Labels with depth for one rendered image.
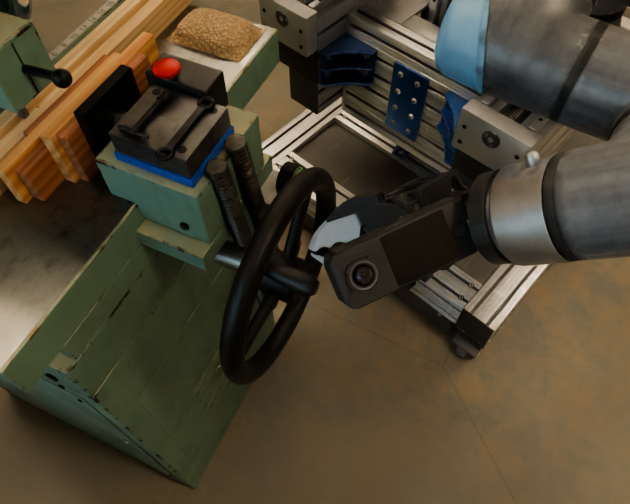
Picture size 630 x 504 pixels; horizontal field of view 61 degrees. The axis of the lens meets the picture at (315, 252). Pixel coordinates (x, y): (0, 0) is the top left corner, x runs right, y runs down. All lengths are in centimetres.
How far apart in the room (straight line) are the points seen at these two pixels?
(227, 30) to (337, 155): 85
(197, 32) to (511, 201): 59
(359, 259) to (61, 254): 38
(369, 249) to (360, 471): 108
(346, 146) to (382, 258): 127
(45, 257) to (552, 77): 53
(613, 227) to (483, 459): 118
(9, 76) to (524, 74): 49
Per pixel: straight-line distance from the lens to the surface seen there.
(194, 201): 59
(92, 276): 65
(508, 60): 44
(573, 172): 37
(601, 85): 43
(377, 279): 39
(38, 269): 66
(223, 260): 70
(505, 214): 39
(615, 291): 183
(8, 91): 66
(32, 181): 69
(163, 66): 63
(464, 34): 44
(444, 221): 41
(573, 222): 37
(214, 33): 85
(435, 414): 149
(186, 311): 91
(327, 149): 165
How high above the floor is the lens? 140
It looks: 57 degrees down
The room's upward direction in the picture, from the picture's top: straight up
